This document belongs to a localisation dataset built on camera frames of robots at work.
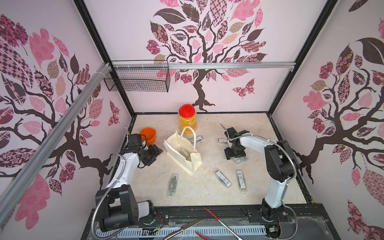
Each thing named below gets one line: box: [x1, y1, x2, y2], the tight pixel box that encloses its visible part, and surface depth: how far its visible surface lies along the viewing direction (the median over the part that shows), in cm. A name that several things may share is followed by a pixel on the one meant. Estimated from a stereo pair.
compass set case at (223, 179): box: [215, 170, 232, 189], surface depth 86 cm
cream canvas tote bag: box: [163, 126, 203, 177], surface depth 89 cm
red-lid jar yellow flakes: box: [179, 103, 197, 135], surface depth 99 cm
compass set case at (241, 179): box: [237, 170, 246, 190], surface depth 85 cm
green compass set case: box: [167, 173, 179, 199], surface depth 84 cm
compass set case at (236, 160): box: [231, 157, 243, 165], surface depth 94 cm
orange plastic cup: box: [139, 127, 157, 146], surface depth 103 cm
